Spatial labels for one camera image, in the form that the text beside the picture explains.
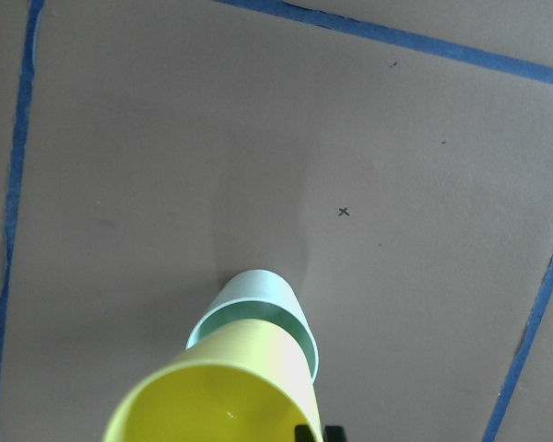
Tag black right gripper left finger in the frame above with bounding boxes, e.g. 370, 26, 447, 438
294, 425, 317, 442

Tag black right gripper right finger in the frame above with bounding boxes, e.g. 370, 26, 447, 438
324, 425, 347, 442

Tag yellow cup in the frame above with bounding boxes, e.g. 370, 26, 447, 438
103, 320, 324, 441

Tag pale green cup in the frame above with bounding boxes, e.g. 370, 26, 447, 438
185, 270, 320, 380

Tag crossing blue tape strip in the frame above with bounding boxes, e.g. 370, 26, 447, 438
226, 1, 553, 86

